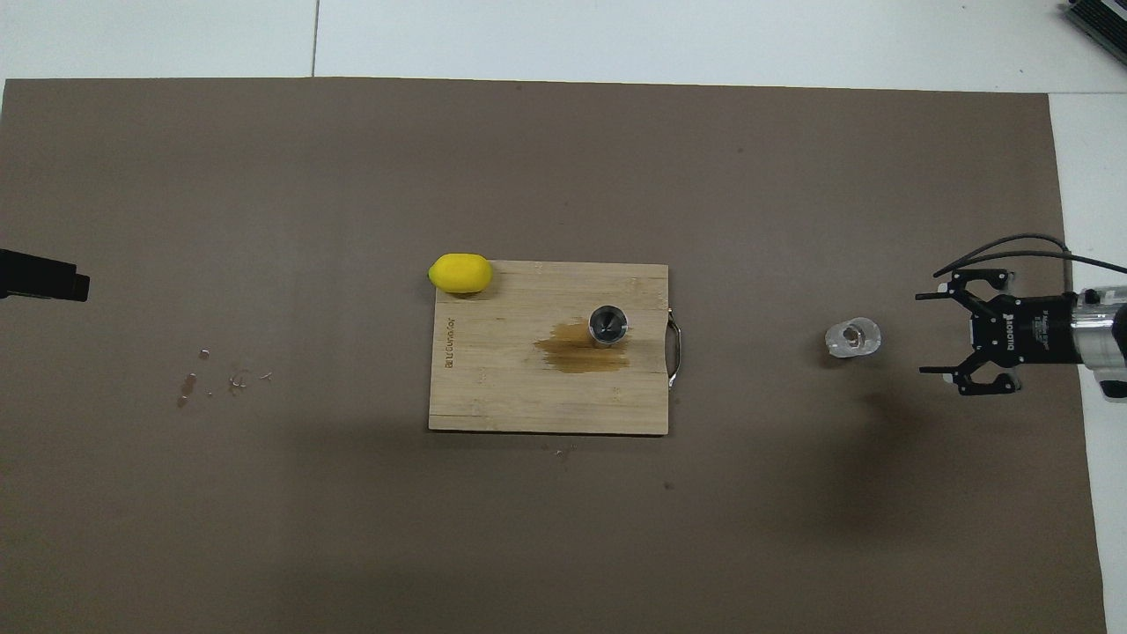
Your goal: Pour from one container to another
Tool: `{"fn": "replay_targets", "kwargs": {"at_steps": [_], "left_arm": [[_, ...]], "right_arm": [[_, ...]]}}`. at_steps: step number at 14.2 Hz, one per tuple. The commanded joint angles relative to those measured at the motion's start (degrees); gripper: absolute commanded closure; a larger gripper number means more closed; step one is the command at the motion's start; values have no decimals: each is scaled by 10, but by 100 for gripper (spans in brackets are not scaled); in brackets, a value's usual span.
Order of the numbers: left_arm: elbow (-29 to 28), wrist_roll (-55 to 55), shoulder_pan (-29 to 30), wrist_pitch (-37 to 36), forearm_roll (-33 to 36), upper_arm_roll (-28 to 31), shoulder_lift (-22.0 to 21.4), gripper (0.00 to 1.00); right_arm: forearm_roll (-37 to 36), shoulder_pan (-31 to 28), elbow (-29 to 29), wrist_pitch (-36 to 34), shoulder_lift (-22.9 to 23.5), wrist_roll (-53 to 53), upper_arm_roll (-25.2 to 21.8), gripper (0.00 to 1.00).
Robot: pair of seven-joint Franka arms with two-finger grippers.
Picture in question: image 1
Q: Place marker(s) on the steel double jigger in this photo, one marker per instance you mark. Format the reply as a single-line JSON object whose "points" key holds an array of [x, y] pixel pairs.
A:
{"points": [[607, 326]]}

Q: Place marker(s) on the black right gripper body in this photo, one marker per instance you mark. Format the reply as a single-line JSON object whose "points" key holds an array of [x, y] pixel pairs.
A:
{"points": [[1026, 330]]}

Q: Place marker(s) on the grey ribbed device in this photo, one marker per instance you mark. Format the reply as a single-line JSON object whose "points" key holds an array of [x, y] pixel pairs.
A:
{"points": [[1101, 22]]}

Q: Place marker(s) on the wooden cutting board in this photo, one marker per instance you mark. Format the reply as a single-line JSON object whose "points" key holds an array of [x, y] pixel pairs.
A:
{"points": [[493, 396]]}

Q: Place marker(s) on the brown table mat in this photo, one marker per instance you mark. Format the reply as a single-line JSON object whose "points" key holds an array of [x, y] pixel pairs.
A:
{"points": [[563, 528]]}

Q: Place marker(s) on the yellow lemon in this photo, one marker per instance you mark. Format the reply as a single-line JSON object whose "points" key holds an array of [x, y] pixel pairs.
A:
{"points": [[460, 273]]}

